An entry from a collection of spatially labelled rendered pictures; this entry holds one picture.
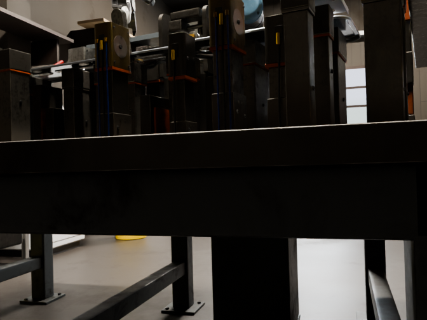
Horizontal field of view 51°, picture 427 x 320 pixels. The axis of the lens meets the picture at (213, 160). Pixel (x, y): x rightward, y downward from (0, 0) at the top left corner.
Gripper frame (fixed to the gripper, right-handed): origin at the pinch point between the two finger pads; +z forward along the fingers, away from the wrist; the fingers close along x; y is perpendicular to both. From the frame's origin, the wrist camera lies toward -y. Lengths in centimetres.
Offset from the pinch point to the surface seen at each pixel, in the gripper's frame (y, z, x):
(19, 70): 27, 24, 43
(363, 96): -274, -53, -553
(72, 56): 19.7, 12.9, 14.4
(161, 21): -14.8, 5.4, 27.7
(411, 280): -52, 68, 131
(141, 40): -5.0, 6.3, 9.0
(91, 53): 13.0, 11.7, 13.4
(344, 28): -65, 21, 66
